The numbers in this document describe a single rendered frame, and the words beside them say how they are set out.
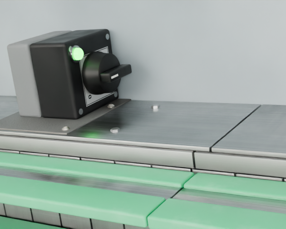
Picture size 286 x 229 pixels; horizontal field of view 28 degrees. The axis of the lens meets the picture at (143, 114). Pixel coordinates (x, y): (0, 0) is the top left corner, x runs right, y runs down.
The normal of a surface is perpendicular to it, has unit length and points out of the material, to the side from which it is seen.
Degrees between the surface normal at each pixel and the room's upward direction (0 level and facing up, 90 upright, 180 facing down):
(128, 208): 90
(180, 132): 90
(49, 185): 90
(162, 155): 0
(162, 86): 0
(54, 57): 0
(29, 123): 90
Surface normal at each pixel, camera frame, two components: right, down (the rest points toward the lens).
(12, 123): -0.13, -0.95
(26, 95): -0.51, 0.30
